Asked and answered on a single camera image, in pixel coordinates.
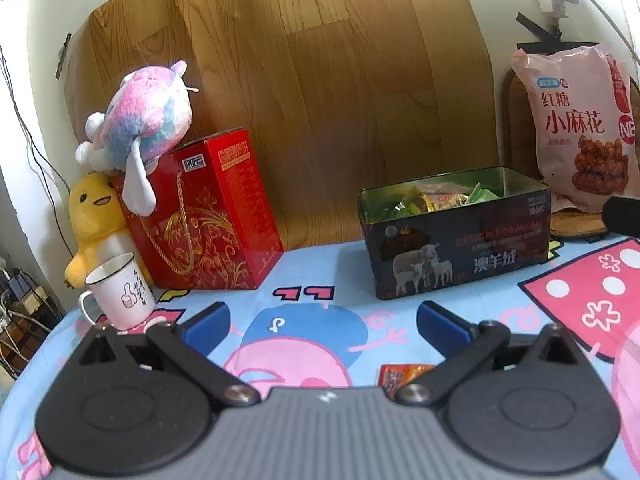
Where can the printed cartoon blanket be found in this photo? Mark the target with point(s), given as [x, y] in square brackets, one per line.
[310, 280]

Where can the power strip with plugs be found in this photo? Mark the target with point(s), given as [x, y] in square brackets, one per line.
[22, 290]

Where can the dark metal tin box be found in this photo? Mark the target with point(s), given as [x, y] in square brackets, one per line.
[450, 250]

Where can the orange snack packet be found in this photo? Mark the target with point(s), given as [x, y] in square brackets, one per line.
[400, 377]

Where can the large pink snack bag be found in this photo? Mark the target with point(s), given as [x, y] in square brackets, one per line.
[570, 125]

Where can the black tape strip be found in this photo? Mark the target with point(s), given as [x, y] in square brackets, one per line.
[545, 35]

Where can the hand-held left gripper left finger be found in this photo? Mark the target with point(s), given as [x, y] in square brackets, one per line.
[205, 325]

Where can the red gift box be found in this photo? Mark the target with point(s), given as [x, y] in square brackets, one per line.
[230, 210]

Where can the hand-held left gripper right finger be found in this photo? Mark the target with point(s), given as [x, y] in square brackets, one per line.
[442, 327]

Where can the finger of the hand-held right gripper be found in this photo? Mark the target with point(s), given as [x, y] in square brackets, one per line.
[622, 215]

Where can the pile of assorted snack packets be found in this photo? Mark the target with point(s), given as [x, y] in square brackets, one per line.
[430, 202]

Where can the yellow duck plush toy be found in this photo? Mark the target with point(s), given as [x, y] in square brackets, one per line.
[95, 210]

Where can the pastel unicorn plush toy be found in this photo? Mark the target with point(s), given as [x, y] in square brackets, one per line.
[145, 105]

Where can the white enamel mug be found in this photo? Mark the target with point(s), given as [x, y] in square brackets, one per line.
[120, 295]

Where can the grey tape strip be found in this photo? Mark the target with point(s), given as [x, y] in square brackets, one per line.
[63, 55]

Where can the wood-pattern wall sheet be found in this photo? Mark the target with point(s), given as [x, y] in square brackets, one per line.
[325, 85]

